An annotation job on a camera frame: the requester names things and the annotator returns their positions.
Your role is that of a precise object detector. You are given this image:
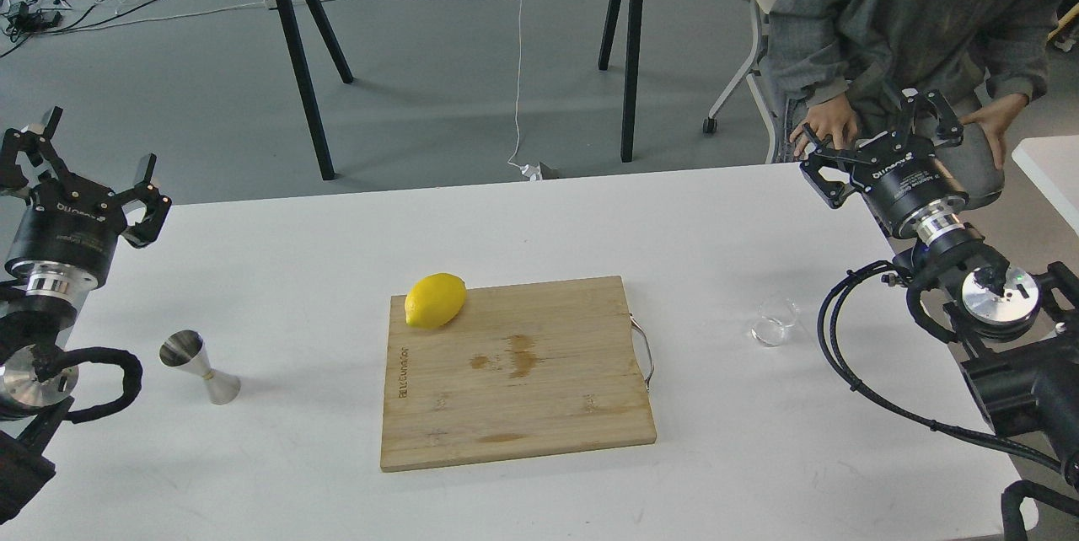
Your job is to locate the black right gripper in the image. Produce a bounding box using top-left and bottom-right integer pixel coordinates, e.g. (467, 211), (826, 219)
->
(798, 87), (970, 240)

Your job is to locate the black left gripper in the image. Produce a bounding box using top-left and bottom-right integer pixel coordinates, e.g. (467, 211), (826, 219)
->
(1, 107), (172, 287)

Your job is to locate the small clear glass cup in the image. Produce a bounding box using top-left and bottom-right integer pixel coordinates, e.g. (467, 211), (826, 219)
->
(749, 297), (800, 346)

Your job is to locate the steel jigger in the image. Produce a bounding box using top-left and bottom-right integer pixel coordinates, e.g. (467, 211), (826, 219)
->
(158, 329), (240, 405)

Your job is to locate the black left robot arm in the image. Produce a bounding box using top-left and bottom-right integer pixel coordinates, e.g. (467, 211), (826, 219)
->
(1, 107), (172, 522)

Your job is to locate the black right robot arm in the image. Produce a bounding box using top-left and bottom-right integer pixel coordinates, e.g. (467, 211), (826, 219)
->
(800, 89), (1078, 487)

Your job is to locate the person in grey hoodie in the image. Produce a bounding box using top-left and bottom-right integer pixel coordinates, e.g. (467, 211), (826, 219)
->
(767, 0), (1062, 208)

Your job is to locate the white side table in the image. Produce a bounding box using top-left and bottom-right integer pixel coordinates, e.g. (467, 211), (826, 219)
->
(1011, 135), (1078, 234)

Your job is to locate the white office chair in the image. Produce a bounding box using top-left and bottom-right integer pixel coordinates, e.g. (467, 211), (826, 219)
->
(702, 0), (797, 163)

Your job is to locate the yellow lemon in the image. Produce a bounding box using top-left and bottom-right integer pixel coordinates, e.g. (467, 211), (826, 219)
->
(404, 273), (467, 329)

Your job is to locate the wooden cutting board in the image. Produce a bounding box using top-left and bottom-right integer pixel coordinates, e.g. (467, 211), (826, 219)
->
(380, 276), (658, 472)

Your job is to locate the white hanging cable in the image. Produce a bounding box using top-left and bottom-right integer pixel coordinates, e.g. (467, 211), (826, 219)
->
(507, 0), (545, 182)

